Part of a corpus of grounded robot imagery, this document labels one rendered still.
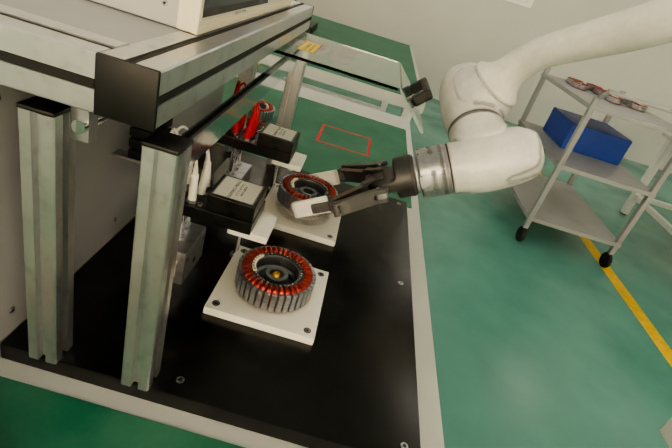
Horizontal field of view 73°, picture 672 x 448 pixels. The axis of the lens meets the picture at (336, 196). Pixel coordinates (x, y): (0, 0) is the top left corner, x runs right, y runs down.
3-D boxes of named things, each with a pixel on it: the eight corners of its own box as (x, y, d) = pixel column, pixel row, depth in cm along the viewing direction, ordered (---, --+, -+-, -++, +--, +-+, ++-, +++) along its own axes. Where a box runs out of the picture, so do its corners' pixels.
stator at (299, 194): (336, 198, 92) (341, 182, 90) (329, 225, 82) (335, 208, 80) (283, 182, 91) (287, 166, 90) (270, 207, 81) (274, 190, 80)
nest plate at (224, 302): (327, 277, 73) (329, 271, 73) (312, 345, 60) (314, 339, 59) (237, 250, 73) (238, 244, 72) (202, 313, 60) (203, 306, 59)
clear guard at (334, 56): (416, 98, 96) (426, 70, 93) (422, 134, 74) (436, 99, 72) (267, 51, 95) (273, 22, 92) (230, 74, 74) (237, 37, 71)
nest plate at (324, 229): (342, 208, 95) (343, 203, 94) (333, 247, 81) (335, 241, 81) (273, 187, 95) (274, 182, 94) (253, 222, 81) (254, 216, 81)
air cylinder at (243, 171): (247, 188, 91) (252, 164, 89) (236, 205, 84) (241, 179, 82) (223, 181, 91) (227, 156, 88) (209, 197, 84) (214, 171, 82)
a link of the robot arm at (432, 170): (448, 153, 74) (411, 160, 76) (455, 202, 78) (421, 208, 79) (442, 136, 83) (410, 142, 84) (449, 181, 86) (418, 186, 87)
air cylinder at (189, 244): (202, 255, 69) (207, 226, 67) (181, 285, 63) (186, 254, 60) (170, 246, 69) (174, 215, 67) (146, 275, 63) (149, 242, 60)
